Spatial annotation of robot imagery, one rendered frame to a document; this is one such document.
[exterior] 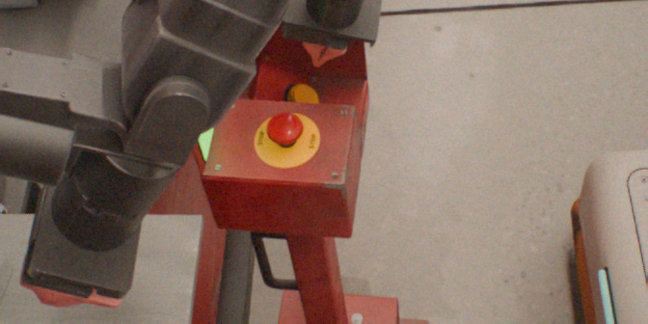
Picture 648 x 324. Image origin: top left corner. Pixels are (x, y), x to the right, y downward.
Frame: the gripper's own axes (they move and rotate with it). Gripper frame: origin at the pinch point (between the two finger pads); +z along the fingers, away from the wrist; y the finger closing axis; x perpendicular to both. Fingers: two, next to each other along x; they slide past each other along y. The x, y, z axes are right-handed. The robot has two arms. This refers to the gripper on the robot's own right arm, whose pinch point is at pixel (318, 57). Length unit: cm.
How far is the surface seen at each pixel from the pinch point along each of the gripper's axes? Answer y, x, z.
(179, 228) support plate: 10.2, 33.4, -18.2
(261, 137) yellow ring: 4.5, 9.9, 3.1
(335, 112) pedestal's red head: -2.9, 6.0, 1.3
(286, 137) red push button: 2.0, 11.5, -0.4
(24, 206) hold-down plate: 25.5, 27.3, -4.0
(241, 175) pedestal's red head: 5.9, 14.8, 3.6
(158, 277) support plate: 11.0, 37.9, -18.0
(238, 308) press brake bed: 1, -2, 78
